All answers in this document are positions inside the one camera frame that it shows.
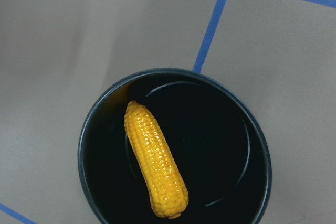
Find yellow plastic corn cob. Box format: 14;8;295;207
124;101;189;219

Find dark blue saucepan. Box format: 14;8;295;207
78;68;272;223

